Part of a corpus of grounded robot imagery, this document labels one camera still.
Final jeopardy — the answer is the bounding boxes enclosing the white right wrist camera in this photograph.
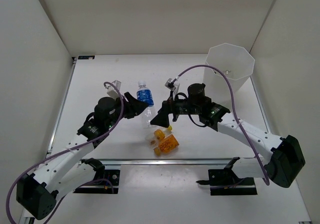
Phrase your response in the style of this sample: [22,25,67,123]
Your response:
[165,77,180,100]

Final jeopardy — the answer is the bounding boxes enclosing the orange label juice bottle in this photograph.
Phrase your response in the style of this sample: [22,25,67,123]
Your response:
[154,134,179,156]

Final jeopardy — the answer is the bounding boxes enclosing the blue label water bottle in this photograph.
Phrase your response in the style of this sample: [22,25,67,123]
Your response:
[136,80,156,129]

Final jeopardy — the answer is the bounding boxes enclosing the small dark table sticker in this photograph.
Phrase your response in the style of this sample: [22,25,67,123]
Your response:
[77,55,95,60]

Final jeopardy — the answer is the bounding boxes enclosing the clear bottle yellow cap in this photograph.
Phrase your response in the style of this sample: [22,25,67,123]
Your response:
[145,125,173,147]

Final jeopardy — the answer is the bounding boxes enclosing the aluminium table edge rail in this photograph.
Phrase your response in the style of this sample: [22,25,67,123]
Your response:
[72,158,282,167]

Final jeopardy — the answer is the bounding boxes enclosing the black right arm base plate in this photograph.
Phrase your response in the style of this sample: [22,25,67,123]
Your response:
[196,169,258,196]

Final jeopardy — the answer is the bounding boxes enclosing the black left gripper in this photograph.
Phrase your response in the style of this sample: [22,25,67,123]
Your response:
[105,91,149,128]

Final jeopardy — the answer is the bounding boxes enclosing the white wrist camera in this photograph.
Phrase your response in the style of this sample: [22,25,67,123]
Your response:
[165,77,180,100]
[104,80,122,99]

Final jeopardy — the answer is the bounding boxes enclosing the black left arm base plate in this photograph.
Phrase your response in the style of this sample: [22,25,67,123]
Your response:
[73,158,121,195]

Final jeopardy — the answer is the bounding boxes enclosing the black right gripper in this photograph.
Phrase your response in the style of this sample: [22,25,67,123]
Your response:
[151,90,202,127]

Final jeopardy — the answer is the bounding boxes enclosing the white octagonal bin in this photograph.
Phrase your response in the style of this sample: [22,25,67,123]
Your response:
[203,43,255,104]

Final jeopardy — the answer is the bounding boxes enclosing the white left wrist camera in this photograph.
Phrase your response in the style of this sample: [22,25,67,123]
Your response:
[104,80,122,99]

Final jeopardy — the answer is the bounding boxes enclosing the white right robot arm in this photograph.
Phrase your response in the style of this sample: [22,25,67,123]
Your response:
[151,83,306,188]

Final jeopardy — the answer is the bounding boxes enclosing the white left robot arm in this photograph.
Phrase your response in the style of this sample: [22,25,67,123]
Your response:
[16,92,148,220]

